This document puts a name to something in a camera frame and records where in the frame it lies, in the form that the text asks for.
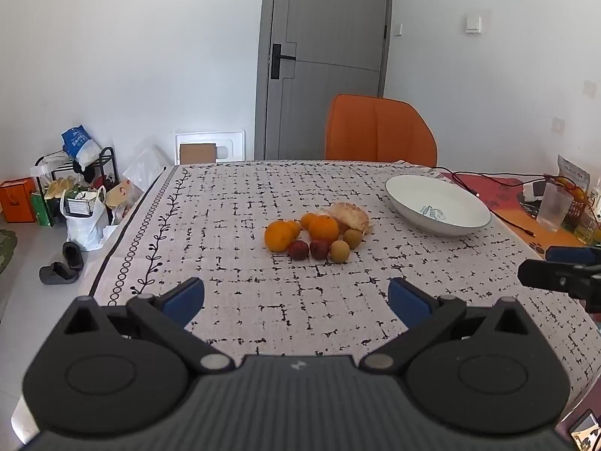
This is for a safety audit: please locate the orange chair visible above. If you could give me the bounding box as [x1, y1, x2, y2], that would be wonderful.
[325, 94, 438, 167]

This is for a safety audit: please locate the blue and white bag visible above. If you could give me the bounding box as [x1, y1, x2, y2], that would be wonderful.
[61, 125, 101, 165]

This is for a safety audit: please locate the black cable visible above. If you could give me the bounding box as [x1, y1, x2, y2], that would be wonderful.
[439, 169, 564, 198]

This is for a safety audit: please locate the large orange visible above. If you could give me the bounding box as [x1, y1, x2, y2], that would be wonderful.
[308, 215, 340, 244]
[264, 221, 296, 253]

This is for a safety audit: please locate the yellow slippers pair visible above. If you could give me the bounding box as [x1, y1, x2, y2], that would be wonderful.
[44, 176, 78, 200]

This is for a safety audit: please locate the grey slipper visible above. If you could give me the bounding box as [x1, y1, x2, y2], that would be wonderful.
[62, 241, 84, 271]
[39, 262, 78, 286]

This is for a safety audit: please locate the brown cardboard piece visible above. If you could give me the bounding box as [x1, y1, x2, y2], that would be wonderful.
[179, 143, 217, 165]

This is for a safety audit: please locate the green floor mat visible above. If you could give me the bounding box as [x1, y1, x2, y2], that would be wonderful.
[0, 229, 18, 275]

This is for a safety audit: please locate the clear plastic bag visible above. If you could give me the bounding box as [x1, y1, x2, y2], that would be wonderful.
[123, 145, 172, 193]

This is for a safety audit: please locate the black shoe rack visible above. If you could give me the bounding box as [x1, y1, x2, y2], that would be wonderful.
[35, 147, 118, 226]

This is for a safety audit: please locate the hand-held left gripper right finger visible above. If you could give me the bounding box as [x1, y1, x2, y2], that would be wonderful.
[359, 277, 541, 377]

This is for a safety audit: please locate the red printed mat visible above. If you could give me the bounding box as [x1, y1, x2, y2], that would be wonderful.
[453, 171, 571, 226]

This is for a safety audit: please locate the grey door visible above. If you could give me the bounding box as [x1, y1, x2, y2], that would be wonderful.
[255, 0, 394, 161]

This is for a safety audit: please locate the black door handle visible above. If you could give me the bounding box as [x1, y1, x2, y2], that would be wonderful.
[270, 43, 297, 80]

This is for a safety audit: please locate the white charger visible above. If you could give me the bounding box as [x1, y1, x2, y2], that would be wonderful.
[522, 181, 548, 203]

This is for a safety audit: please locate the printed snack bag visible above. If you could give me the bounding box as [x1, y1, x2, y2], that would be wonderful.
[557, 154, 591, 189]

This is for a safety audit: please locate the white ceramic bowl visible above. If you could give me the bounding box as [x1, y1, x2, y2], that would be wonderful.
[385, 175, 492, 238]

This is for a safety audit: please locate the black patterned white tablecloth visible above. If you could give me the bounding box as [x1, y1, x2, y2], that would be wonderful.
[9, 160, 601, 447]

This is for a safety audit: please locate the orange paper bag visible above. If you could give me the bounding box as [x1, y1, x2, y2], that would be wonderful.
[0, 177, 37, 224]

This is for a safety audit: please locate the white foam board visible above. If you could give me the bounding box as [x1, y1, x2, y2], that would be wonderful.
[175, 130, 246, 166]

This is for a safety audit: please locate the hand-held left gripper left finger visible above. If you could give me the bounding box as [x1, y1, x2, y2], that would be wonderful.
[59, 277, 236, 377]

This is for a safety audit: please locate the tan paper bag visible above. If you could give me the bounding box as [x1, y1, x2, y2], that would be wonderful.
[106, 179, 144, 210]

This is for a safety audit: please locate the white plastic bag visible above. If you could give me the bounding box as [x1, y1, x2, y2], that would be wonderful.
[60, 185, 118, 251]

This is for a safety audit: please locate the green box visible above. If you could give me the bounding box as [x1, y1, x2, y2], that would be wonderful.
[30, 190, 54, 227]

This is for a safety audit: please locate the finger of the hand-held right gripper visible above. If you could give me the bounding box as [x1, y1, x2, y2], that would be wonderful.
[518, 258, 601, 315]
[545, 245, 601, 266]

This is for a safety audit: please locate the smartphone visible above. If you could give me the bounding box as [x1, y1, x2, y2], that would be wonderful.
[568, 409, 601, 451]

